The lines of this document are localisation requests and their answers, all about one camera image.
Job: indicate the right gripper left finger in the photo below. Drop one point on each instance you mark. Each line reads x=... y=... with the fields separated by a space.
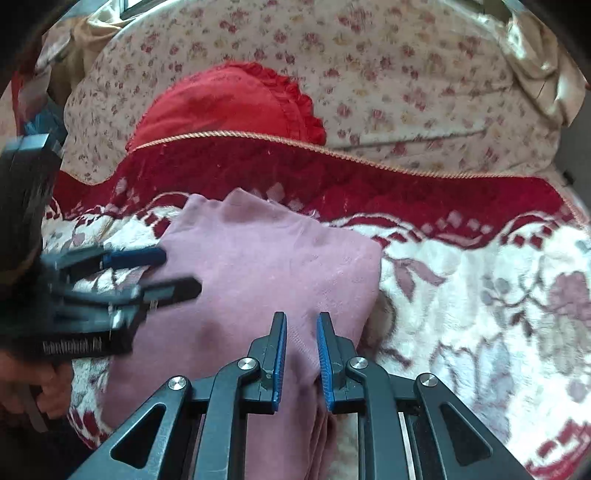
x=270 y=351

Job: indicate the red ruffled pillow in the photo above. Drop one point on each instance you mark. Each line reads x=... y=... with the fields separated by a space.
x=235 y=96

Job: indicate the person's left hand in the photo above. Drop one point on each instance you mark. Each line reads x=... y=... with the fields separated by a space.
x=55 y=383

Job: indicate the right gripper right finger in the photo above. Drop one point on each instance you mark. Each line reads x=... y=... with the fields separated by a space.
x=342 y=393

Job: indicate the floral beige quilt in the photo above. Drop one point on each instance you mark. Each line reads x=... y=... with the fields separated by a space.
x=417 y=84

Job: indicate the pink garment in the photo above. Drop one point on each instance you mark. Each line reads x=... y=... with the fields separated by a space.
x=253 y=259

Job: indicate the beige curtain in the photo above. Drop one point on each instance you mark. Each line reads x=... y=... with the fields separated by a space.
x=541 y=64

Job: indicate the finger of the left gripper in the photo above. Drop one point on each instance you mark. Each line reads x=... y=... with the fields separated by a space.
x=170 y=292
x=132 y=258

